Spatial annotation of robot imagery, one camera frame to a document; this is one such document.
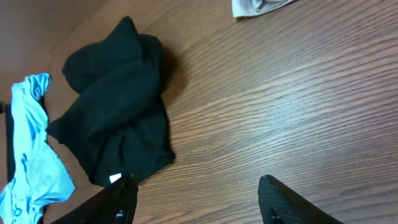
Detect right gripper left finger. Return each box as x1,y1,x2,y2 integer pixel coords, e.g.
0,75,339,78
52,174,139,224

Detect light blue t-shirt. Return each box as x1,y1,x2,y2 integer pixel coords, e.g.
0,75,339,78
1,73,75,223

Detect beige folded garment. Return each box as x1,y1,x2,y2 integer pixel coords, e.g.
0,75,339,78
231,0,294,18

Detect black garment under pile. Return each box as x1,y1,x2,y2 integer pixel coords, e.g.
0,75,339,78
5,104,16,182

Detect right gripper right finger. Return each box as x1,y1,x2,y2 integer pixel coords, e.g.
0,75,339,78
257,175,342,224

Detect black t-shirt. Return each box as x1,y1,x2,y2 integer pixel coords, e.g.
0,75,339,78
47,17,175,187

